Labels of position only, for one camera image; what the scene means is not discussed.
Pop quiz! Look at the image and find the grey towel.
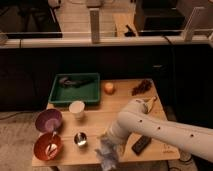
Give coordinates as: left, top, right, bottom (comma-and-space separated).
95, 135, 124, 171

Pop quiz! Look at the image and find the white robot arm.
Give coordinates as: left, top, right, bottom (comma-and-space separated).
107, 99, 213, 163

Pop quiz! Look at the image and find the white plastic cup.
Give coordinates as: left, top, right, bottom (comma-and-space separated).
69, 101, 85, 120

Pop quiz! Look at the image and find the small metal cup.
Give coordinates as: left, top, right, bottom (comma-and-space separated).
74, 132, 87, 147

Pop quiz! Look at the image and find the dark object in tray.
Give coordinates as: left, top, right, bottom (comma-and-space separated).
59, 77, 93, 88

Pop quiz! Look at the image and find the bunch of dark grapes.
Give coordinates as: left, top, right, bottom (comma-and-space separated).
131, 79, 152, 95

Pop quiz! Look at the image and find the green plastic tray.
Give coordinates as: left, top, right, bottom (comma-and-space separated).
48, 73, 101, 106

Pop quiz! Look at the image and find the purple bowl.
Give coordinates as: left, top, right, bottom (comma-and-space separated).
35, 108, 62, 133

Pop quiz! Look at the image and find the black remote control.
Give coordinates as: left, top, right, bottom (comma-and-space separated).
132, 136, 151, 155

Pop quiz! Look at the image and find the red bowl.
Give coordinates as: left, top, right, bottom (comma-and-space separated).
34, 133, 62, 161

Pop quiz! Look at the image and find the white spoon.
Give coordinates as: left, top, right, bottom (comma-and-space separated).
47, 131, 57, 155

